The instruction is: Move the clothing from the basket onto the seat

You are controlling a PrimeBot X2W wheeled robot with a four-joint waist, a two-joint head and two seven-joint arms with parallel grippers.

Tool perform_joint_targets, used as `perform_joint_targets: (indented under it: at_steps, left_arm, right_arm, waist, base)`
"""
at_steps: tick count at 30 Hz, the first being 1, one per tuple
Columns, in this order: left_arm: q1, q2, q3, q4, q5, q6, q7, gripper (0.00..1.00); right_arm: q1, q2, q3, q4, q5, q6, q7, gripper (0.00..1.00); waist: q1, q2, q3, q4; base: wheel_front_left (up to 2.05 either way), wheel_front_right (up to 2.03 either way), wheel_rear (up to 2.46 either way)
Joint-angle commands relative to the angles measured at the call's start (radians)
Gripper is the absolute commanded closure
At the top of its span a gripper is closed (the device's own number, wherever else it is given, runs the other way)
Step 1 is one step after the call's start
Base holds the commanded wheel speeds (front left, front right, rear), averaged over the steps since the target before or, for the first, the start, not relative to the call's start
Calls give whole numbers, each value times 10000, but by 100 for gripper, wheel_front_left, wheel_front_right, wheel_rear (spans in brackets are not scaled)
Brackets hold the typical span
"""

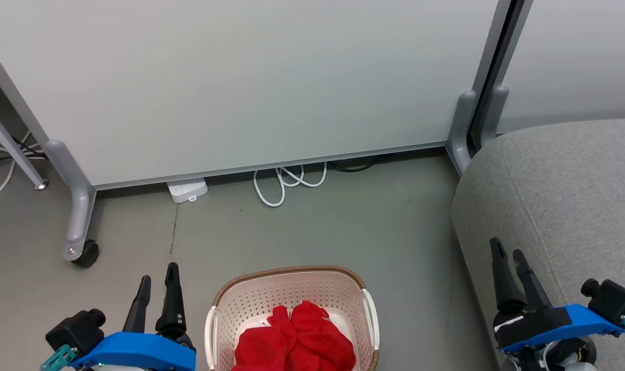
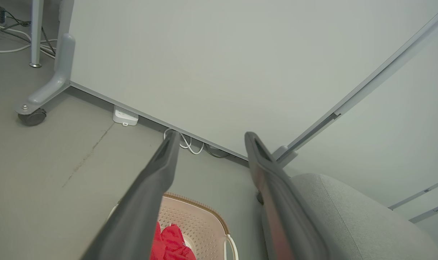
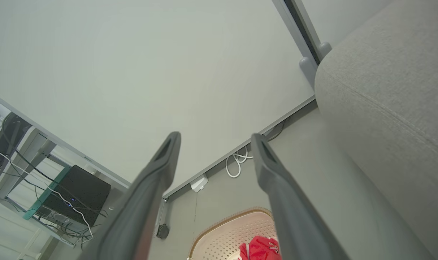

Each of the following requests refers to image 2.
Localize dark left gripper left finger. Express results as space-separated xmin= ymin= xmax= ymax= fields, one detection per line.
xmin=81 ymin=130 xmax=181 ymax=260

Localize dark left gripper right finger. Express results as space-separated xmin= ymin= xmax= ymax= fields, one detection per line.
xmin=244 ymin=131 xmax=329 ymax=260

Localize red garment with white stripes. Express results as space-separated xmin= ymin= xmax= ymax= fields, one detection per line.
xmin=150 ymin=221 xmax=197 ymax=260

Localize grey fabric sofa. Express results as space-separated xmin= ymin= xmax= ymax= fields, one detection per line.
xmin=257 ymin=173 xmax=438 ymax=260

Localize beige perforated laundry basket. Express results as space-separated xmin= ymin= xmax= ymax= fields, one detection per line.
xmin=107 ymin=192 xmax=239 ymax=260

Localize grey partition foot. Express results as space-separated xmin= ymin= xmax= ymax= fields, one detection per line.
xmin=273 ymin=146 xmax=299 ymax=168
xmin=15 ymin=33 xmax=76 ymax=116

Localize small white power strip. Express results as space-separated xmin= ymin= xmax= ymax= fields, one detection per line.
xmin=113 ymin=105 xmax=139 ymax=127

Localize black caster wheel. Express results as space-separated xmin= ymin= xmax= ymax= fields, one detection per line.
xmin=18 ymin=108 xmax=47 ymax=127

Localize narrow white partition panel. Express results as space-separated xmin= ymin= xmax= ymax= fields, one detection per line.
xmin=273 ymin=7 xmax=438 ymax=246

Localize large white partition panel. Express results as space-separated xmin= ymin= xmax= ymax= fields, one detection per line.
xmin=56 ymin=0 xmax=438 ymax=161

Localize grey metal table leg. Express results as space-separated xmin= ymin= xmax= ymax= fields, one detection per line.
xmin=29 ymin=0 xmax=45 ymax=68

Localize thin white looped cable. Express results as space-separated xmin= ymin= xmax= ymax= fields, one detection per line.
xmin=164 ymin=128 xmax=205 ymax=155

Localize black floor cables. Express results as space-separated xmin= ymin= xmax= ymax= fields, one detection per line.
xmin=4 ymin=11 xmax=57 ymax=56

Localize thick white floor cable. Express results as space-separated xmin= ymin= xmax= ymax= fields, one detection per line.
xmin=0 ymin=27 xmax=57 ymax=58

